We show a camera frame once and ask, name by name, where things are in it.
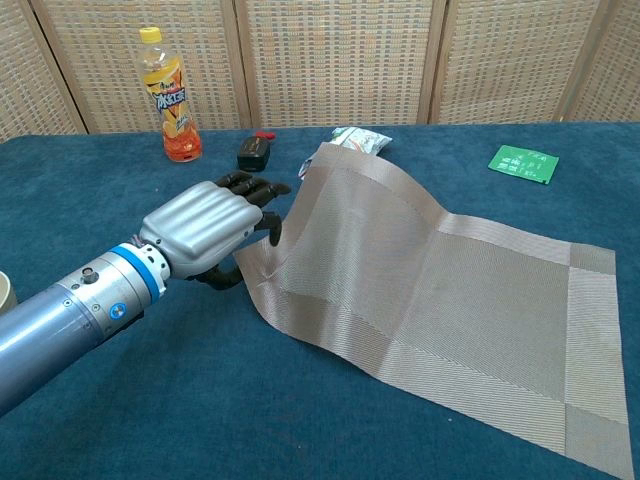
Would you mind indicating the cream ceramic bowl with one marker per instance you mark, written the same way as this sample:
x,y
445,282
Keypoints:
x,y
6,292

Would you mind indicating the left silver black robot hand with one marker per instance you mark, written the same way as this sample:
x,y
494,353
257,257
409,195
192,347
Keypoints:
x,y
205,225

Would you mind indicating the green tea sachet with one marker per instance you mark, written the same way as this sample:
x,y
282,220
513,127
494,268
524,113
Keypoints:
x,y
522,162

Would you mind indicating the grey woven placemat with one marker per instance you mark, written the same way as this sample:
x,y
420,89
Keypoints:
x,y
450,310

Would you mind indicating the orange drink bottle yellow cap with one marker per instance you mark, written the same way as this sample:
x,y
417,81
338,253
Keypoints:
x,y
175,110

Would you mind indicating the woven bamboo folding screen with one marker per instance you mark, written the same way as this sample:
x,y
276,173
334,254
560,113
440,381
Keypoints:
x,y
340,60

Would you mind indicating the white snack bag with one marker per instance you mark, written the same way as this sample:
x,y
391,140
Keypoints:
x,y
365,140

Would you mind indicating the small black bottle red cap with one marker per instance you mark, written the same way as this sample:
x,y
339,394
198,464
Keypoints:
x,y
252,152

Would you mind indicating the blue carpet table cover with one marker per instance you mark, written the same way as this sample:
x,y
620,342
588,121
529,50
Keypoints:
x,y
200,400

